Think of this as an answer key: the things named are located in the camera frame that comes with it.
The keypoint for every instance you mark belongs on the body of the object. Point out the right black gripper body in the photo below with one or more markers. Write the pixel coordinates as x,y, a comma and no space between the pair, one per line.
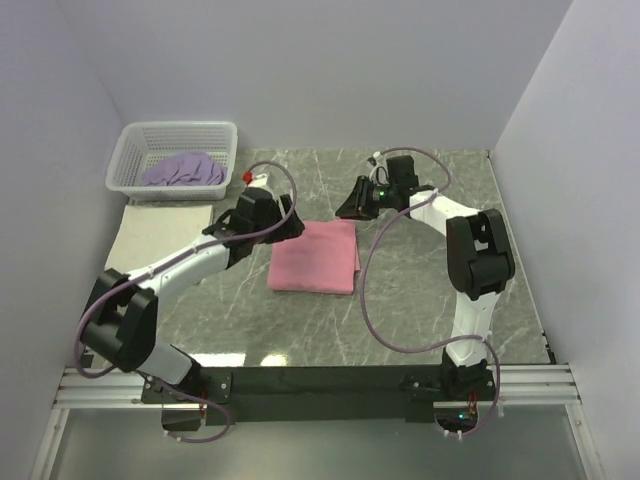
383,196

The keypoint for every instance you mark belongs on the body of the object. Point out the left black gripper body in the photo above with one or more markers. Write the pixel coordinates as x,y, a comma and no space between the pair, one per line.
289,232

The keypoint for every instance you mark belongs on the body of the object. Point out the pink t shirt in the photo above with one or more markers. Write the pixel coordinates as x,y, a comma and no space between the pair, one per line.
324,259

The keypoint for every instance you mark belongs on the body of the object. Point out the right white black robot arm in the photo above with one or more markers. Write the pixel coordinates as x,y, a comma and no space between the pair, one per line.
479,259

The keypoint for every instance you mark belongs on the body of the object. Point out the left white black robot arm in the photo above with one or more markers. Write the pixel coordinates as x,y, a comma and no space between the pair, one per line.
120,319

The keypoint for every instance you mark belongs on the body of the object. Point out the purple t shirt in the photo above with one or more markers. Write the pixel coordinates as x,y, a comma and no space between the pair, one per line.
190,169

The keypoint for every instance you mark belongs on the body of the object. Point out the folded cream cloth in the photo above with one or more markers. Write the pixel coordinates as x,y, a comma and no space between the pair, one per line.
148,234

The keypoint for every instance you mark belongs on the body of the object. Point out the white plastic laundry basket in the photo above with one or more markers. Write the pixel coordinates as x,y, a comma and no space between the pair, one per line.
142,145

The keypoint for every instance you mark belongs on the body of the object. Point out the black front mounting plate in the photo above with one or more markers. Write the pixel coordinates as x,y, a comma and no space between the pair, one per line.
408,392

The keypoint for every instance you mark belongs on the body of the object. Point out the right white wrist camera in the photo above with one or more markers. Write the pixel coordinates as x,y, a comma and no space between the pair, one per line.
378,172

